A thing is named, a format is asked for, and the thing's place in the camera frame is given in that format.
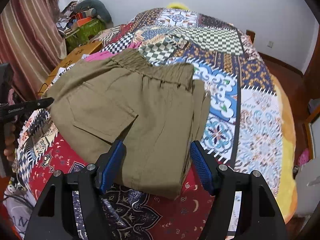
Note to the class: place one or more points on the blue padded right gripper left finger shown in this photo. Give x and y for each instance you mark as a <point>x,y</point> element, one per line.
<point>108,165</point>

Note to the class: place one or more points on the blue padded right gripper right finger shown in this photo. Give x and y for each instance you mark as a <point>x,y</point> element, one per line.
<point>206,168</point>

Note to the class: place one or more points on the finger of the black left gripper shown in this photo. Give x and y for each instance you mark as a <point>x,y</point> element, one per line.
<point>10,111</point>

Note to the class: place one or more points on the olive khaki pants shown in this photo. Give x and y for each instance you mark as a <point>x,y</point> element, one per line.
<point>157,111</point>

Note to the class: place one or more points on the left hand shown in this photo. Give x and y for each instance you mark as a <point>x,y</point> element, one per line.
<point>9,150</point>

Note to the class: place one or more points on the striped maroon curtain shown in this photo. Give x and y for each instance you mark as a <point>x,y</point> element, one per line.
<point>31,43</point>

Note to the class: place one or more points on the patchwork patterned bedspread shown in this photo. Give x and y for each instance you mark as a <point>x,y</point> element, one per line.
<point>243,128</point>

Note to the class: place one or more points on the cardboard box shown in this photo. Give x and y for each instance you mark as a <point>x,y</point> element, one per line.
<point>71,58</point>

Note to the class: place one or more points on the orange yellow fleece blanket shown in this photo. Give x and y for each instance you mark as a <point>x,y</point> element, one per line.
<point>287,197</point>

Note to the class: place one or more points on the clutter pile with green bag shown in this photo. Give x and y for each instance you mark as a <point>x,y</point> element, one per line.
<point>80,21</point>

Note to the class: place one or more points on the pink slipper on floor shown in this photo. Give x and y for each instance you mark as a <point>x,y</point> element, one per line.
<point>303,158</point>

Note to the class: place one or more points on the pink folded garment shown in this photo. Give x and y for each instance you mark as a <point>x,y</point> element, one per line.
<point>99,56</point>

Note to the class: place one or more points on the dark wooden bedpost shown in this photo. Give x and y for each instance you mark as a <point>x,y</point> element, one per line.
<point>251,35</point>

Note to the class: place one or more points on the yellow round object behind bed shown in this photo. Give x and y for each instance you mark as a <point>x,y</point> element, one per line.
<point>177,5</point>

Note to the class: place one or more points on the white wall socket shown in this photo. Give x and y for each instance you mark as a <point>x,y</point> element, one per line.
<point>270,44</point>

